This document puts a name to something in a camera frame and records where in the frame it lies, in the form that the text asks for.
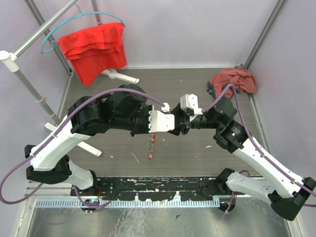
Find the white clothes rack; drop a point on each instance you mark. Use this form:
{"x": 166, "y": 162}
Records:
{"x": 21, "y": 116}

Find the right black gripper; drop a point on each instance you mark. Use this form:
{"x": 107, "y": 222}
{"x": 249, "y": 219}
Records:
{"x": 183, "y": 120}

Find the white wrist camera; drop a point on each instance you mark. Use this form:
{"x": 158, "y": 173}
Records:
{"x": 161, "y": 121}
{"x": 189, "y": 104}

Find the red cloth on hanger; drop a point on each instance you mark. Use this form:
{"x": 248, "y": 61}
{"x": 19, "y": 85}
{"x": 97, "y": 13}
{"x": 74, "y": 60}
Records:
{"x": 94, "y": 50}

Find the pink shirt grey trim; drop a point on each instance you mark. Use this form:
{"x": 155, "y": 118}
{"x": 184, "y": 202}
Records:
{"x": 242, "y": 79}

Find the metal key organizer red handle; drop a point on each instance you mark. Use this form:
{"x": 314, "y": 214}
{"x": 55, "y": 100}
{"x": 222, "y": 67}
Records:
{"x": 152, "y": 140}

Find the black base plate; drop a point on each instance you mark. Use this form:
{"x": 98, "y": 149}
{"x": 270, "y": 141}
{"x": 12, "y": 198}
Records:
{"x": 155, "y": 188}

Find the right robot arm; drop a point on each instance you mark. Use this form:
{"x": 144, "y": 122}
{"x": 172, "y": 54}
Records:
{"x": 285, "y": 191}

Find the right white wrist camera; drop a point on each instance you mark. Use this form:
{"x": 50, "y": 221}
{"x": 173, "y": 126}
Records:
{"x": 189, "y": 104}

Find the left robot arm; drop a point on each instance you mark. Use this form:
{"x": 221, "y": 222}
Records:
{"x": 121, "y": 108}

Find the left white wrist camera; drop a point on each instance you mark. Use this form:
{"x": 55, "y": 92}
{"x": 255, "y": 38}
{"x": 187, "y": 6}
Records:
{"x": 161, "y": 121}

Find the white cable duct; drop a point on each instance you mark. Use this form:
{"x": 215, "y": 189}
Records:
{"x": 176, "y": 203}

